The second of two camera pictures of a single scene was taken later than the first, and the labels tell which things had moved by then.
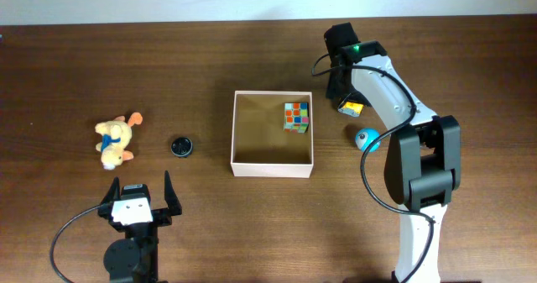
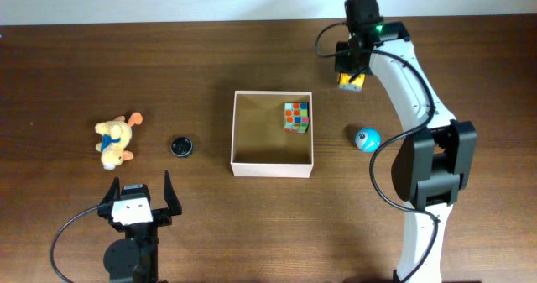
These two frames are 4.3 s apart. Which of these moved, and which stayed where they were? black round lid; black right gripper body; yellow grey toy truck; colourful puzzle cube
Moved: black right gripper body; yellow grey toy truck
Stayed: colourful puzzle cube; black round lid
